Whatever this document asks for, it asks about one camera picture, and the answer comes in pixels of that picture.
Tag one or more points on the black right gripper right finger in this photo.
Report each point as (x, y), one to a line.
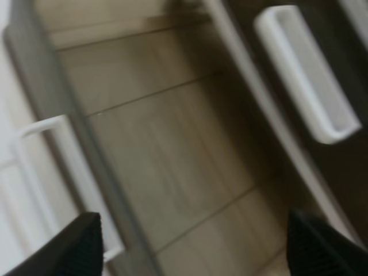
(315, 248)

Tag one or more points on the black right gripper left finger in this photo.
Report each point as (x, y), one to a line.
(76, 250)

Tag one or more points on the dark drawer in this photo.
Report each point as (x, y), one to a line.
(133, 109)
(313, 57)

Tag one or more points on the dark middle drawer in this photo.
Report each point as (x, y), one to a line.
(313, 57)

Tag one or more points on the dark bottom drawer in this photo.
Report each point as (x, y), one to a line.
(133, 109)

